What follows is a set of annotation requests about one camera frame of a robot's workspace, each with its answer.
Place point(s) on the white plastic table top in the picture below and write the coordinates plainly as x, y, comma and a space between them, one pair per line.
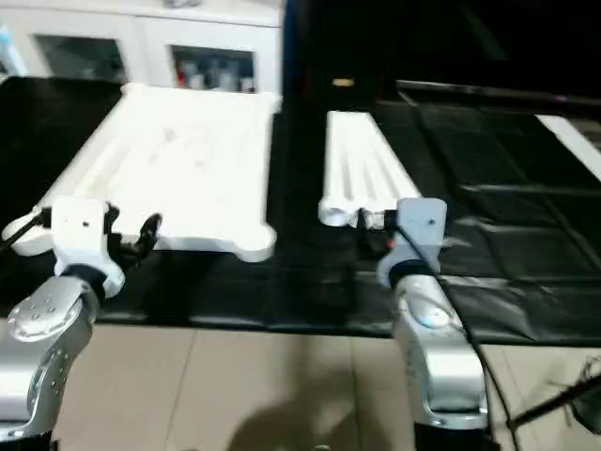
178, 169

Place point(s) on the small white jar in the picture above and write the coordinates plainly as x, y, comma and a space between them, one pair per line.
221, 75

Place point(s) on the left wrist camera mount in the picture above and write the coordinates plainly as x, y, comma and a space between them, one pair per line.
80, 225

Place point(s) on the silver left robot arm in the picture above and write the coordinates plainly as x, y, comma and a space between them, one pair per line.
42, 348

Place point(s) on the white plastic table leg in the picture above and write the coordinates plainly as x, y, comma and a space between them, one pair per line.
387, 160
333, 160
369, 160
352, 160

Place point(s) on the small grey metal object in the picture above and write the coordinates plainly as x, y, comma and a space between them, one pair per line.
183, 3

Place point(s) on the white glass-door cabinet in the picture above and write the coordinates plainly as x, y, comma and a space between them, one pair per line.
94, 23

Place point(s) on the black work mat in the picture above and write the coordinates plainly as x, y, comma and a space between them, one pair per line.
282, 291

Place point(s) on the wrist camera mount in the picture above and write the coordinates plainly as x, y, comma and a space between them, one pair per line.
80, 225
423, 225

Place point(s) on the small tan label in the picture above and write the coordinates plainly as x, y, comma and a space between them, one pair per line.
343, 83

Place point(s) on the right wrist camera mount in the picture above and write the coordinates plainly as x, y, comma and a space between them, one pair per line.
423, 225

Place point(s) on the small red bottle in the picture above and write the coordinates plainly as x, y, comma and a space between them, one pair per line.
188, 70

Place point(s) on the large black cabinet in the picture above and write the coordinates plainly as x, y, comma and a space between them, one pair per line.
451, 38

